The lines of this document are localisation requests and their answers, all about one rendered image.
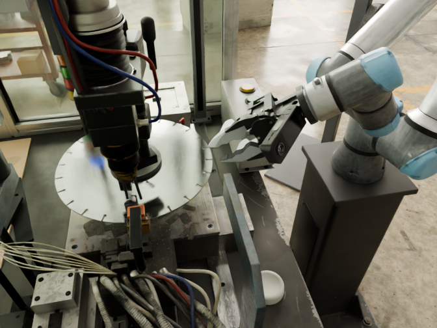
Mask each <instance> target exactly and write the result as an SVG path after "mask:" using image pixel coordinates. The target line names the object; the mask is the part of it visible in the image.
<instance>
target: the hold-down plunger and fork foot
mask: <svg viewBox="0 0 437 328"><path fill-rule="evenodd" d="M139 143H140V148H139V151H138V153H137V154H138V157H139V164H138V166H137V170H138V171H139V170H141V169H143V168H145V167H148V166H150V165H153V164H154V163H157V162H158V160H157V154H156V153H155V152H154V151H153V150H152V149H151V148H149V144H148V140H147V139H143V140H139ZM118 183H119V186H120V190H121V191H124V187H123V184H122V183H120V182H119V181H118ZM126 187H127V190H128V191H132V186H131V183H129V184H126Z"/></svg>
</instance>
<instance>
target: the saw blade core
mask: <svg viewBox="0 0 437 328"><path fill-rule="evenodd" d="M159 121H160V119H159ZM159 121H157V122H154V123H152V132H151V137H150V139H148V144H150V145H152V146H154V147H156V148H157V149H158V150H159V151H160V153H161V159H162V162H161V166H160V167H159V169H158V170H157V171H156V172H155V173H153V174H152V175H150V176H148V177H146V178H143V179H140V180H137V183H138V185H139V189H140V192H141V195H142V200H140V199H139V195H138V193H137V189H136V187H135V183H133V185H132V191H127V192H128V195H129V199H126V195H125V192H124V191H121V190H120V186H119V183H118V180H117V179H116V178H115V177H114V176H113V174H112V172H111V171H110V169H109V167H108V162H107V158H105V157H103V156H102V154H101V152H100V147H95V148H94V147H93V145H92V141H91V138H90V134H87V135H85V136H84V137H82V138H81V139H79V140H78V142H76V143H74V144H73V145H72V146H71V147H70V148H69V149H68V150H67V151H66V153H65V154H64V155H63V156H62V158H61V160H60V161H59V164H58V166H57V169H56V172H55V187H56V190H57V193H58V195H59V197H60V199H61V200H62V201H63V203H65V205H67V207H69V209H71V210H72V211H74V212H75V213H78V214H79V215H83V217H86V218H89V219H92V220H95V221H100V222H101V221H102V220H103V216H104V215H106V217H105V218H104V220H103V222H104V223H125V217H127V207H130V206H139V205H144V211H145V217H142V221H147V220H148V215H147V213H149V216H150V219H155V218H157V217H160V216H163V215H166V214H168V213H170V210H169V209H168V208H167V207H168V206H169V207H170V209H171V211H174V210H176V209H178V208H180V207H182V206H183V205H185V204H186V203H188V202H189V200H192V199H193V198H194V197H195V196H196V195H197V194H198V193H199V192H200V191H201V190H202V188H203V187H204V186H205V184H206V183H207V181H208V179H209V176H210V173H211V169H212V164H213V160H212V155H211V151H210V149H209V147H208V145H207V143H206V142H205V141H204V139H203V138H202V137H201V136H200V135H199V134H197V133H196V132H195V131H193V130H192V129H190V128H188V127H186V126H184V127H182V128H181V129H179V127H181V126H182V125H181V124H178V123H175V122H171V121H168V120H161V121H160V123H158V122H159ZM174 125H175V126H174ZM203 148H205V149H203ZM70 153H72V154H70ZM206 160H207V161H206ZM63 165H65V166H63ZM204 172H206V173H204ZM197 185H199V186H197ZM64 190H65V191H64ZM184 197H187V198H188V199H189V200H188V199H186V198H184ZM72 201H74V202H72ZM71 202H72V203H71ZM86 210H88V211H87V212H85V211H86Z"/></svg>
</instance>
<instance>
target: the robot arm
mask: <svg viewBox="0 0 437 328"><path fill-rule="evenodd" d="M436 5H437V0H389V1H388V2H387V3H386V4H385V5H384V6H383V7H382V8H381V9H380V10H379V11H378V12H377V13H376V14H375V15H374V16H373V17H372V18H371V19H370V20H369V21H368V22H367V23H366V24H365V25H364V26H363V27H362V28H361V29H360V30H359V31H358V32H357V33H356V34H355V35H354V36H353V37H352V38H351V39H350V40H349V41H348V42H347V43H346V44H345V45H344V46H343V47H342V48H341V49H340V50H339V51H338V52H337V53H336V54H335V55H334V56H333V57H327V56H320V57H318V58H316V59H314V60H313V61H312V62H311V63H310V65H309V66H308V69H307V70H306V82H307V84H306V85H305V86H304V87H303V86H302V85H300V86H298V87H296V92H294V93H292V94H290V95H288V96H286V97H284V98H282V99H280V100H278V98H275V97H274V96H273V95H272V93H271V92H269V93H267V94H265V95H263V96H262V97H260V98H258V99H256V100H254V101H252V102H250V103H248V109H247V115H243V116H241V117H239V118H238V119H237V120H236V121H234V120H232V119H230V120H227V121H225V123H224V124H223V126H222V128H221V130H220V132H219V133H218V134H217V135H216V136H214V137H213V139H212V140H211V142H210V143H209V146H208V147H210V148H218V147H219V146H221V145H222V144H228V143H229V142H230V141H232V140H241V139H244V138H245V137H246V132H247V130H249V134H251V135H254V136H255V137H256V138H255V139H253V140H252V141H249V140H248V139H244V140H242V141H241V142H240V143H239V146H238V147H237V150H236V151H235V152H234V153H232V154H228V155H226V156H224V157H222V158H221V159H220V161H221V162H240V161H251V160H255V159H260V158H263V157H266V159H267V161H268V162H269V163H276V164H282V162H283V160H284V159H285V157H286V155H287V154H288V152H289V151H290V149H291V147H292V146H293V144H294V142H295V141H296V139H297V137H298V136H299V134H300V133H301V131H302V129H303V128H304V126H305V125H306V120H305V118H306V119H307V120H308V122H309V123H310V124H311V125H312V124H315V123H317V122H318V121H319V120H320V121H321V122H323V121H325V120H327V119H329V118H332V117H333V116H336V115H338V114H341V113H342V112H345V113H347V114H348V115H349V116H350V117H349V121H348V124H347V128H346V131H345V135H344V138H343V140H342V142H341V143H340V145H339V146H338V147H337V148H336V149H335V150H334V152H333V154H332V158H331V166H332V168H333V170H334V171H335V172H336V173H337V174H338V175H340V176H341V177H342V178H344V179H346V180H349V181H352V182H356V183H360V184H369V183H373V182H375V181H377V180H379V179H381V177H382V175H383V174H384V171H385V168H386V160H388V161H389V162H390V163H391V164H392V165H394V166H395V167H397V168H398V169H399V170H400V172H403V173H405V174H406V175H407V176H409V177H411V178H412V179H414V180H424V179H426V178H429V177H431V176H433V175H435V174H436V173H437V78H436V80H435V82H434V83H433V85H432V87H431V88H430V90H429V91H428V93H427V95H426V96H425V97H424V99H423V101H422V102H421V104H420V106H419V107H418V108H416V109H412V110H409V111H408V112H407V114H405V113H403V112H402V110H403V108H404V106H403V105H404V103H403V101H402V100H401V99H400V98H398V97H396V96H394V95H393V92H392V91H394V90H395V89H396V88H398V87H400V86H401V85H402V84H403V80H404V79H403V75H402V72H401V69H400V67H399V65H398V63H397V60H396V58H395V57H394V55H393V53H392V52H391V50H390V49H391V48H392V47H393V46H394V45H396V43H398V41H400V39H401V38H402V37H403V36H404V35H405V34H406V33H408V32H409V31H410V30H411V29H412V28H413V27H414V26H415V25H416V24H417V23H418V22H419V21H420V20H421V19H422V18H423V17H425V16H426V15H427V14H428V13H429V12H430V11H431V10H432V9H433V8H434V7H435V6H436ZM262 98H265V100H263V101H262V102H259V103H258V104H256V105H254V102H256V101H258V100H260V99H262Z"/></svg>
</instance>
